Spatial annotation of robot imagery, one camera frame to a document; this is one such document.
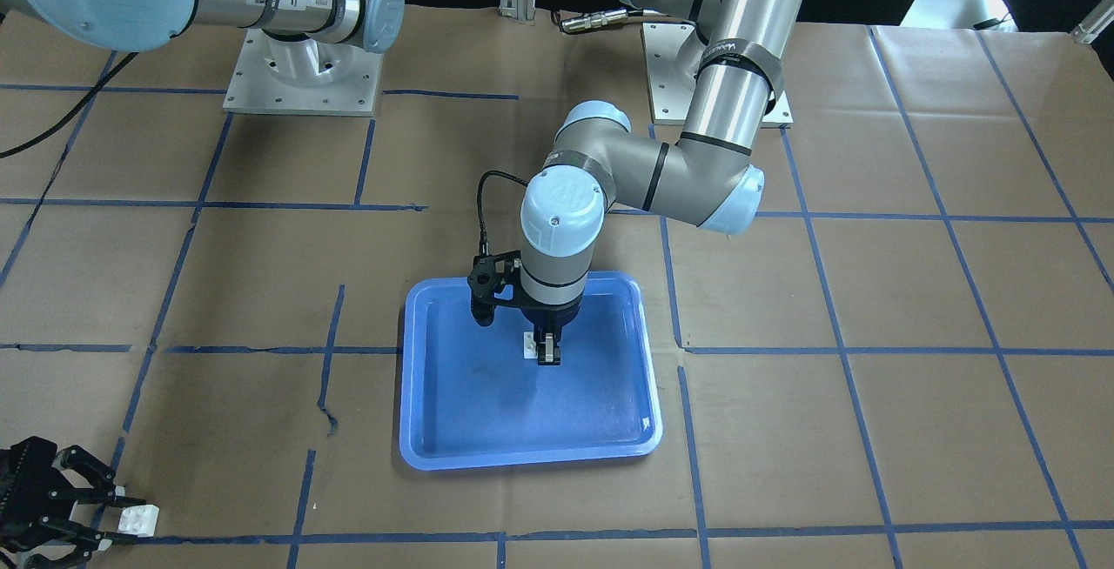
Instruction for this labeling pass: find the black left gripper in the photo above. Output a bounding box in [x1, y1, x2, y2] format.
[521, 302, 582, 366]

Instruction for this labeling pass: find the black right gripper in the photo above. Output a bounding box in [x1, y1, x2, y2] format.
[3, 436, 147, 568]

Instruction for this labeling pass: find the white block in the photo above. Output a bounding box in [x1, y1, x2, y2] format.
[117, 503, 160, 539]
[522, 331, 538, 360]

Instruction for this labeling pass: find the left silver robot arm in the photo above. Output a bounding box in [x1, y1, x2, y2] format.
[514, 0, 802, 365]

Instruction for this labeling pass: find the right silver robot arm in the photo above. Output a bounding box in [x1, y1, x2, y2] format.
[3, 0, 405, 568]

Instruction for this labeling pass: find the blue plastic tray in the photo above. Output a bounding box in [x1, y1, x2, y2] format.
[399, 271, 664, 471]

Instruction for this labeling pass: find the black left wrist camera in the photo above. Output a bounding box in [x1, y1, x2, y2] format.
[468, 251, 526, 327]

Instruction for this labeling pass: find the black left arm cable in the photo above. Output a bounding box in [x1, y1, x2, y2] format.
[475, 171, 534, 257]

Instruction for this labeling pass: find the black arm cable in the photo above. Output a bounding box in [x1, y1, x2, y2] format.
[475, 171, 534, 257]
[0, 47, 140, 161]

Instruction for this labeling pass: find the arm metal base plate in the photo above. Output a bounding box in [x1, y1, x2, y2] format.
[641, 21, 794, 128]
[223, 30, 383, 117]

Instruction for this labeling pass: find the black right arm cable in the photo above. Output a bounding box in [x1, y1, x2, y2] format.
[0, 47, 140, 161]

